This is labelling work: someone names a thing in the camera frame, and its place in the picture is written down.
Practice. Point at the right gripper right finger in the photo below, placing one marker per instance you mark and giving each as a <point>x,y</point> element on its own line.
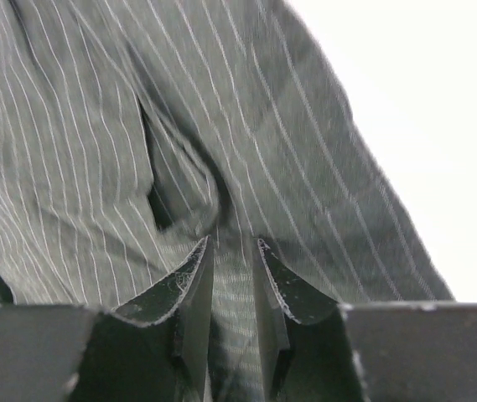
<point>304,351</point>

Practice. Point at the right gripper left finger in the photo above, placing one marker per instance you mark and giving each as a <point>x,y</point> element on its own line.
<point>155,346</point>

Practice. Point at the dark pinstriped long sleeve shirt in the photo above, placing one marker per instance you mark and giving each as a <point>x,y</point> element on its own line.
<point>130,130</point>

